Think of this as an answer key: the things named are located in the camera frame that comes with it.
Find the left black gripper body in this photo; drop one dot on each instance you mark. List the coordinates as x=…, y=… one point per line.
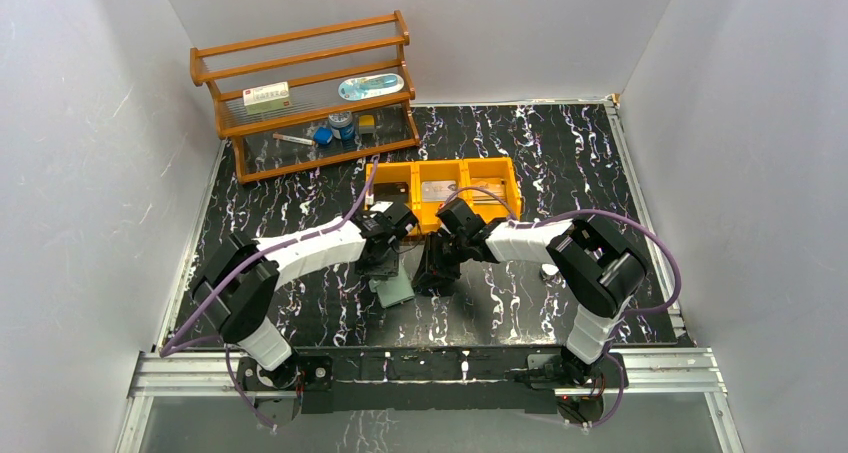
x=379, y=265

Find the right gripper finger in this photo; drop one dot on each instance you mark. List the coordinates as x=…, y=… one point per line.
x=426, y=285
x=449, y=283

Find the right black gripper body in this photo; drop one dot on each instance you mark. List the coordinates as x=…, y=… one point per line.
x=444, y=253

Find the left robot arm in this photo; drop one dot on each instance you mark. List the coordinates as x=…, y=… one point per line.
x=239, y=313

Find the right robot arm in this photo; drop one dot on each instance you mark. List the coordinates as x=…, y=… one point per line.
x=601, y=267

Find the silver card in bin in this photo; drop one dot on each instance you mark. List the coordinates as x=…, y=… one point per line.
x=437, y=191

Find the orange card in bin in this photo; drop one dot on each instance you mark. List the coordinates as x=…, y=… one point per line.
x=488, y=190

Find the black card in bin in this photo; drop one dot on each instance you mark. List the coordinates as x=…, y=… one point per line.
x=391, y=192

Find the yellow three-compartment bin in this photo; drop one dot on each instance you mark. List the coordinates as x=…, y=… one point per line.
x=459, y=170

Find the small white clip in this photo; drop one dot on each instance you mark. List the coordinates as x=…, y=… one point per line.
x=548, y=272

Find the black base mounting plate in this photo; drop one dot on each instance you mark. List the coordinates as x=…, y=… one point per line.
x=532, y=378

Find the blue small cube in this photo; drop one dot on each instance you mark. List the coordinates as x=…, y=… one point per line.
x=323, y=136

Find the white tube stick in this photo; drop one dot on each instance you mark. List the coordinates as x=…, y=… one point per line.
x=293, y=139

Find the blue oval packaged item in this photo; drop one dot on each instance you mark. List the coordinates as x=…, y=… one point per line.
x=366, y=87

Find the wooden three-tier shelf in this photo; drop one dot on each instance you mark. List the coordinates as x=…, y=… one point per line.
x=313, y=62

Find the white medicine box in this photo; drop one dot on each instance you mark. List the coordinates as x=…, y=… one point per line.
x=267, y=98

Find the aluminium frame rail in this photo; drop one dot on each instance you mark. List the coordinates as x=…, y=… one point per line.
x=211, y=374

